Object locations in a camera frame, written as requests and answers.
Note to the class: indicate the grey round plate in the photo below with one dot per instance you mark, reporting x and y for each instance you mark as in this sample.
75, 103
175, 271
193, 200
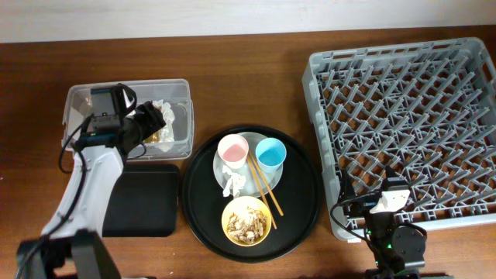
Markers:
250, 187

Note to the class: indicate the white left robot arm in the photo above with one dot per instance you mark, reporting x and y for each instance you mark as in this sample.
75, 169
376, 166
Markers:
75, 229

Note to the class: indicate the round black serving tray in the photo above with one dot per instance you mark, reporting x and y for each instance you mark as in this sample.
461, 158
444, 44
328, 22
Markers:
298, 192

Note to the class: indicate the yellow bowl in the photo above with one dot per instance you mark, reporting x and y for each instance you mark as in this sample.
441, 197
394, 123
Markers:
239, 205

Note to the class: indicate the gold foil wrapper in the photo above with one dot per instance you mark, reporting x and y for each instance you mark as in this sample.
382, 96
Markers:
154, 138

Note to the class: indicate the pink cup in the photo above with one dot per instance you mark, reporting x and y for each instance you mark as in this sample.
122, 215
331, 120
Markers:
233, 149

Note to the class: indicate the food scraps pile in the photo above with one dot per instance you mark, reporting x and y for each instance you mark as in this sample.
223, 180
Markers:
247, 227

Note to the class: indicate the grey plastic dishwasher rack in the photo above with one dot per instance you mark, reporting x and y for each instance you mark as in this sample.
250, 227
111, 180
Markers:
425, 109

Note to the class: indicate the small white tissue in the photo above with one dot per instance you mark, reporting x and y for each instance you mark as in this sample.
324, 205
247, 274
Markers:
234, 184

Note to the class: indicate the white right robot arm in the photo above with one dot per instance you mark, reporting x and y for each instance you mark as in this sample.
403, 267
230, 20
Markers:
398, 247

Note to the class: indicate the blue cup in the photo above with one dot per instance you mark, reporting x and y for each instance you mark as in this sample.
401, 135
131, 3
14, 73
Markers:
270, 154

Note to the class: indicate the black rectangular tray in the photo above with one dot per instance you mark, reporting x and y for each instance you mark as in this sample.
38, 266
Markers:
144, 202

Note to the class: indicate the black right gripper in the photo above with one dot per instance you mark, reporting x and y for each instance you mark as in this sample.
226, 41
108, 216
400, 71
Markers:
361, 205

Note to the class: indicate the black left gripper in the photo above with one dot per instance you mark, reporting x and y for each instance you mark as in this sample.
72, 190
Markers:
153, 116

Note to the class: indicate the wooden chopstick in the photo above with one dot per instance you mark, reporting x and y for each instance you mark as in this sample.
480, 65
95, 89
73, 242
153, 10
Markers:
259, 188
261, 180

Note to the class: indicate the clear plastic waste bin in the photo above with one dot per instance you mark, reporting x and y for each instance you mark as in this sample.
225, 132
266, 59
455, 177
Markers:
175, 91

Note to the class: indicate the large white napkin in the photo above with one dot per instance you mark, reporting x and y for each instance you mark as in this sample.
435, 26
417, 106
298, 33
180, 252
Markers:
167, 132

